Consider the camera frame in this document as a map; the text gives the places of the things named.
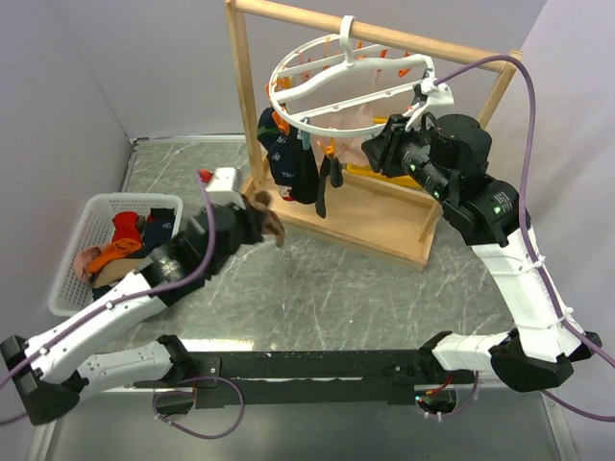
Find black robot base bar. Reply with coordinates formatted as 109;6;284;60
132;348;481;409

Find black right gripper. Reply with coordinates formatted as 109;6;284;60
359;112;455;205

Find red sock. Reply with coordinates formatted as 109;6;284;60
111;211;141;244

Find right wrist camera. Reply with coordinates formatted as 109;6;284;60
405;78;455;132

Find yellow plastic tray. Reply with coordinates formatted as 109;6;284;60
345;162;429;191

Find navy sock in basket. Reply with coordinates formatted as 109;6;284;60
142;207;176;247

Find brown ribbed sock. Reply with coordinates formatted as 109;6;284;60
92;258;145;288

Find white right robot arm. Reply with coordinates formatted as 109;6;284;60
361;113;600;392

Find orange sock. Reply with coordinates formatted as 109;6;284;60
86;238;141;274

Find navy green striped sock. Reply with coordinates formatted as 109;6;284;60
257;107;285;150

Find white round clip hanger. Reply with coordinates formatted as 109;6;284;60
266;15;440;139

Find white plastic basket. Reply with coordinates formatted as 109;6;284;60
48;192;184;317

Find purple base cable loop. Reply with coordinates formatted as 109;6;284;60
152;376;246;439

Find black socks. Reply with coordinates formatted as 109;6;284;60
315;155;344;219

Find santa pattern sock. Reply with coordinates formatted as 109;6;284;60
267;134;319;205

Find wooden hanger rack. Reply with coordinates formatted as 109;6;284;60
226;1;520;270

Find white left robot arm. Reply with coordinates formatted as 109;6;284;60
1;201;284;425

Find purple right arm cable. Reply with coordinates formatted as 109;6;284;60
434;54;615;424

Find pink sock in basket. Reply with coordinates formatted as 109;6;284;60
73;246;103;284

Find argyle patterned sock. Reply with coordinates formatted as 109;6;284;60
245;190;286;248

